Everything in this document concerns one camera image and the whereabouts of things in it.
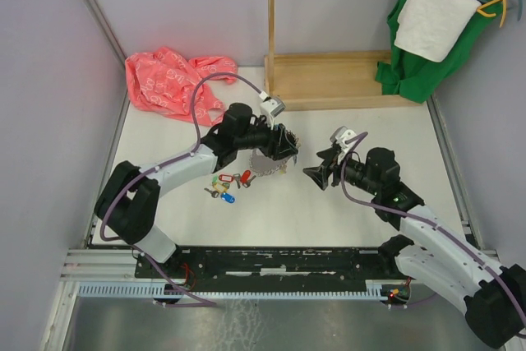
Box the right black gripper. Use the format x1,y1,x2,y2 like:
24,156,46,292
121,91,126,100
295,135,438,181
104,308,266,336
302,146,380,196

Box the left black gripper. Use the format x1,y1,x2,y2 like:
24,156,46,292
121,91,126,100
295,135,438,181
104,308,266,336
235,113,298,162

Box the silver key holder blue handle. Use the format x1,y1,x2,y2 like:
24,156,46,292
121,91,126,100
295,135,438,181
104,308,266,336
249,124,299,176

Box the red tag key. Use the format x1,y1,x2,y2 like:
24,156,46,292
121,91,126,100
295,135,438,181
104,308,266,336
233,170,256,188

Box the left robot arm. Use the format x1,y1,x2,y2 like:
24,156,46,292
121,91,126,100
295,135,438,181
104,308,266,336
94,103,298,277

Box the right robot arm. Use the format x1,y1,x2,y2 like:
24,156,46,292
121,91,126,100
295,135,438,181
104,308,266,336
303,146,525,349

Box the yellow tag key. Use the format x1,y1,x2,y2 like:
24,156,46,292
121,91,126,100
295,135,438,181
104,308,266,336
213,182,230,194

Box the pink patterned cloth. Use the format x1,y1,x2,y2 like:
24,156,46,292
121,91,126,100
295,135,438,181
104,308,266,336
125,47,238,122

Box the green shirt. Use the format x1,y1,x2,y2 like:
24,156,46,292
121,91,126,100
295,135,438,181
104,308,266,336
376,0,503,104

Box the white towel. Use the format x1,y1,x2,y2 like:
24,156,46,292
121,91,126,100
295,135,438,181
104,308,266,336
394,0,482,62

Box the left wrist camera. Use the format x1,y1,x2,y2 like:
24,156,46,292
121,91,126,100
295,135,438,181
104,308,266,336
260,96,286,129

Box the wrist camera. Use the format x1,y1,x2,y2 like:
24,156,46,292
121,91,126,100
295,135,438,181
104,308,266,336
260,96,286,129
330,127,357,150

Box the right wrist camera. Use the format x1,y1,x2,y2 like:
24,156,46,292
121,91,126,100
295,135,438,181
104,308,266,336
330,127,357,150

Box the wooden rack frame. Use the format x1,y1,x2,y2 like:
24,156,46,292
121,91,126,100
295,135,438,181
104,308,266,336
265,0,415,111

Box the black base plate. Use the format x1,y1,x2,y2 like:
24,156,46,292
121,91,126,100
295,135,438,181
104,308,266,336
159,246,408,293

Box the grey cable duct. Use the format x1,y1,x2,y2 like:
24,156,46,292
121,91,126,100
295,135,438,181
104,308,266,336
76,280,391,298

